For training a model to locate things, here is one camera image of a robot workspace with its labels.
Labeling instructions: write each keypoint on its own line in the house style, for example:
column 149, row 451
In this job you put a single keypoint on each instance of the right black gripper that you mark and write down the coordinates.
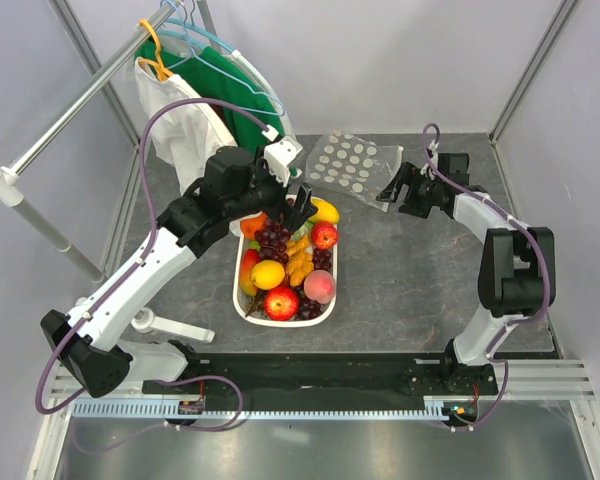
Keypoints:
column 410, row 175

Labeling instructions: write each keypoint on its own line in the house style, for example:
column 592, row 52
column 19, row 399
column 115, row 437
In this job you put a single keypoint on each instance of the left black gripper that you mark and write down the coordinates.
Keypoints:
column 293, row 217

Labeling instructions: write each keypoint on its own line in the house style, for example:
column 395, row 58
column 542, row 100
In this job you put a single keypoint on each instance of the dark purple grape bunch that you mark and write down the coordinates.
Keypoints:
column 272, row 239

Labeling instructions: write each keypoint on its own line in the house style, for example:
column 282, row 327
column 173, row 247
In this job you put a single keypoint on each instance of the clear polka dot zip bag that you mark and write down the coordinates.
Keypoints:
column 350, row 165

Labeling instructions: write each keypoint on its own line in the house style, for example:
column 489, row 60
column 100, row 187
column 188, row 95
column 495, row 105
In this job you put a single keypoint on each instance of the pink peach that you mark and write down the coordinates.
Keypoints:
column 320, row 286

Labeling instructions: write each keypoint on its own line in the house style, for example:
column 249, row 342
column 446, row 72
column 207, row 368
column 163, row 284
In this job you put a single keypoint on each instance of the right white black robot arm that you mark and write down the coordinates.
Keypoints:
column 516, row 279

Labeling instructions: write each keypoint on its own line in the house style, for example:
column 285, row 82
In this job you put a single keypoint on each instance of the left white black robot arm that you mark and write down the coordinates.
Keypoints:
column 235, row 184

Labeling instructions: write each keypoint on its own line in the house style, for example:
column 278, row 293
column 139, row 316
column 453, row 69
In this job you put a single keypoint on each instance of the green cabbage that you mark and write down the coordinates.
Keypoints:
column 305, row 229

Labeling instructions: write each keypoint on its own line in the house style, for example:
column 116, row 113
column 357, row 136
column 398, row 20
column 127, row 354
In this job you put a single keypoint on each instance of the yellow red mango back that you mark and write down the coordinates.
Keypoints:
column 326, row 212

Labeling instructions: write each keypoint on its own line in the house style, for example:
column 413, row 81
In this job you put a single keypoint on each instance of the red apple back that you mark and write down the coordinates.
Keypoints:
column 324, row 235

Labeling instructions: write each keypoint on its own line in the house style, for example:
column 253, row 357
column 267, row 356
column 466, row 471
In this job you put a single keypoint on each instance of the red apple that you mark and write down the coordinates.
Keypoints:
column 324, row 235
column 281, row 303

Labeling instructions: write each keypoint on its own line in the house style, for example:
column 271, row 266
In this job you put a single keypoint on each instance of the yellow ginger root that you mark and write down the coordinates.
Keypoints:
column 300, row 261

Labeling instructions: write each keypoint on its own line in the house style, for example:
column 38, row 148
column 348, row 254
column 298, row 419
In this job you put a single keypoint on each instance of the orange fruit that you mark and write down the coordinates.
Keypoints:
column 252, row 225

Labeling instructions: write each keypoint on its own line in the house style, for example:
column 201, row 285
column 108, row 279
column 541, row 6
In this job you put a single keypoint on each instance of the green apple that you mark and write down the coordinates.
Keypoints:
column 254, row 245

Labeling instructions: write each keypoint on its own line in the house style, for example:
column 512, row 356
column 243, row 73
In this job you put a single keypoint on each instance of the white plastic fruit basket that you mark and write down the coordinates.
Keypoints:
column 288, row 281

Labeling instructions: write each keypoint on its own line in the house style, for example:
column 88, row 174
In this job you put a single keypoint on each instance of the red yellow mango left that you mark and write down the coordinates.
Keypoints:
column 249, row 260

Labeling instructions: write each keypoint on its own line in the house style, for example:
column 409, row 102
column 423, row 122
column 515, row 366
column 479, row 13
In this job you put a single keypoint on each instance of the yellow lemon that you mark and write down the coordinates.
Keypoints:
column 267, row 274

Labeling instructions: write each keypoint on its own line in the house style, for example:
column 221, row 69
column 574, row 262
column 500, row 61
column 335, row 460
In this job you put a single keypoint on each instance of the red apple front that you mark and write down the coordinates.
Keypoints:
column 281, row 303

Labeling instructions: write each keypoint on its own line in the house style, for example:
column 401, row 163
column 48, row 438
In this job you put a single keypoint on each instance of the dark grape bunch right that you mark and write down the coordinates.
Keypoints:
column 309, row 309

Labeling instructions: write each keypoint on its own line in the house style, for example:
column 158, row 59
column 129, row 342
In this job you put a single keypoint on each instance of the white shirt on hanger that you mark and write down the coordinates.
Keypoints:
column 186, row 136

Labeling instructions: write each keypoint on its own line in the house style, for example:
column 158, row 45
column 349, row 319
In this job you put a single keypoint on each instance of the green shirt on hanger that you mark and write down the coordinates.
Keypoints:
column 246, row 133

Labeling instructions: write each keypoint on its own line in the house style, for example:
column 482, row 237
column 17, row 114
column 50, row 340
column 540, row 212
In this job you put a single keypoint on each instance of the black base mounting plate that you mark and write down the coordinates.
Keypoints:
column 345, row 380

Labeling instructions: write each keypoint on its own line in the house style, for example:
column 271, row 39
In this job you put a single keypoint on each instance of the orange clothes hanger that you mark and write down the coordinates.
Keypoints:
column 162, row 73

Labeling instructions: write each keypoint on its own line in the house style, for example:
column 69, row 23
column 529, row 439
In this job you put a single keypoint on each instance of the blue clothes hanger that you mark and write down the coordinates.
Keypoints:
column 191, row 42

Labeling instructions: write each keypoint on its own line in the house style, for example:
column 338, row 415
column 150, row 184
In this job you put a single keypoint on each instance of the metal clothes rack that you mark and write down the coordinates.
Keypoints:
column 85, row 181

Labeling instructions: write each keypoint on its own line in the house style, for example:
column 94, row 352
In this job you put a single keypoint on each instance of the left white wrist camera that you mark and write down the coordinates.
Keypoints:
column 280, row 156

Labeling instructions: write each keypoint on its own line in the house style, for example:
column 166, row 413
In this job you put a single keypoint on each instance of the light blue cable duct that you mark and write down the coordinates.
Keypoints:
column 172, row 409

